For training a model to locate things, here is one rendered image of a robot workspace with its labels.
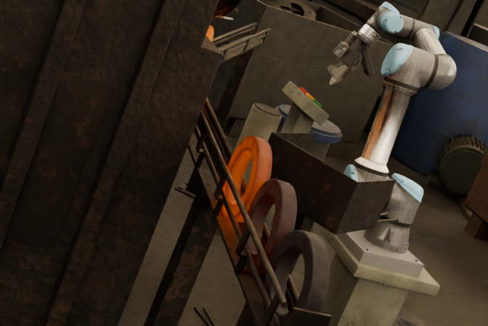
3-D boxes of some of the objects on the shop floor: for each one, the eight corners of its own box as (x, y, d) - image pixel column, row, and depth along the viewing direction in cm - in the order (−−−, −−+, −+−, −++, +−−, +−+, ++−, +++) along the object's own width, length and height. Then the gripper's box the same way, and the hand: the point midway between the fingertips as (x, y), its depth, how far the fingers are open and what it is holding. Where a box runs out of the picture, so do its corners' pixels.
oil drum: (411, 174, 566) (471, 44, 543) (373, 140, 619) (427, 20, 596) (485, 196, 588) (546, 72, 566) (442, 162, 641) (497, 47, 619)
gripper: (351, 27, 334) (314, 70, 337) (361, 34, 326) (323, 78, 329) (366, 41, 338) (329, 83, 341) (376, 48, 330) (338, 91, 333)
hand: (333, 83), depth 336 cm, fingers closed
